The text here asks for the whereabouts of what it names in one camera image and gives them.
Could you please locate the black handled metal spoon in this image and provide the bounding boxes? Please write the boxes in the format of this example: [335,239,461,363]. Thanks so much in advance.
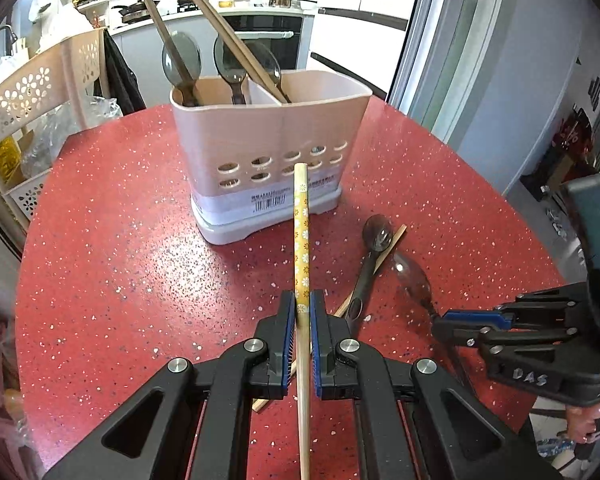
[160,30,204,107]
[213,34,254,106]
[343,213,395,324]
[252,40,283,95]
[392,250,477,397]

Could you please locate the clear plastic bags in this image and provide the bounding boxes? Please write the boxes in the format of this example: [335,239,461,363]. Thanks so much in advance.
[19,97,124,177]

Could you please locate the white tall cabinet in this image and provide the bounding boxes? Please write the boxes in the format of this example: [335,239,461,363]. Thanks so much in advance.
[309,0,427,97]

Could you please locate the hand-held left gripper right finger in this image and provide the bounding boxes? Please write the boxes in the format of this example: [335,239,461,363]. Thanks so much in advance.
[308,289,563,480]

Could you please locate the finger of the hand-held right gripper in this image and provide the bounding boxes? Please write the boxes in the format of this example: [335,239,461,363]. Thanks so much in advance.
[441,281,600,329]
[431,321,584,362]

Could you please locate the person's right hand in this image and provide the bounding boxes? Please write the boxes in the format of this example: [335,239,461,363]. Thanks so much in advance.
[562,402,600,462]

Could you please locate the black kitchen faucet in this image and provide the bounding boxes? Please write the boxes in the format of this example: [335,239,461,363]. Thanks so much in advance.
[0,24,19,57]

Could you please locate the yellow oil bottle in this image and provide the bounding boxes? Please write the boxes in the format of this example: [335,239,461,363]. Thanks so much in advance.
[0,137,24,182]

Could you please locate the pink plastic utensil holder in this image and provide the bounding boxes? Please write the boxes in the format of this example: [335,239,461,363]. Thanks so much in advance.
[169,70,373,246]

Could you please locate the pink plastic stool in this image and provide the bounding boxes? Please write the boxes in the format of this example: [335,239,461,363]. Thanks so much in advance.
[0,305,43,480]

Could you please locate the yellow floral chopstick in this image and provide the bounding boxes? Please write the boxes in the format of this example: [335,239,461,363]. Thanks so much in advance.
[292,162,314,480]

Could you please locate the black built-in oven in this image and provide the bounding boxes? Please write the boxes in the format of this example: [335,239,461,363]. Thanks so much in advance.
[219,12,304,72]

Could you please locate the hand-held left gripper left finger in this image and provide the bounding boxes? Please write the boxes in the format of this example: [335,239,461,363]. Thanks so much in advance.
[42,290,299,480]

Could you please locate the glass sliding door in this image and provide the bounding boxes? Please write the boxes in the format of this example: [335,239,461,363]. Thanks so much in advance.
[386,0,512,146]

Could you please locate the dark floor clutter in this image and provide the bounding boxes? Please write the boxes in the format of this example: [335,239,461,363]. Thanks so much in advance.
[519,74,600,241]

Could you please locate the beige perforated plastic cart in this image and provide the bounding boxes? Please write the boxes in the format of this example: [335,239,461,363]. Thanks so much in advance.
[0,27,107,222]

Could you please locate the black hanging cloth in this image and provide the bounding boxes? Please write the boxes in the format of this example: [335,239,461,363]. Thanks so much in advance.
[93,29,147,117]

